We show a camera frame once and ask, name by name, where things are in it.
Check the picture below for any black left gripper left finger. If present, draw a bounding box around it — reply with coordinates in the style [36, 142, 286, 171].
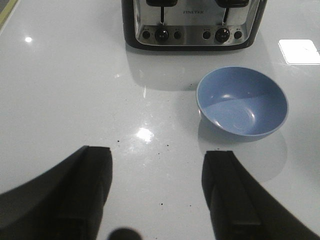
[0, 146, 113, 240]

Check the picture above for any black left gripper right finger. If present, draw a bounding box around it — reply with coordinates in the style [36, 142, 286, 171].
[201, 150, 320, 240]

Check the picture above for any blue bowl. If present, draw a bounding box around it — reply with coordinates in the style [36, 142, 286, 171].
[196, 66, 289, 142]

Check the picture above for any black and chrome toaster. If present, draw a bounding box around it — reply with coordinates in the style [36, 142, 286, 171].
[121, 0, 267, 51]

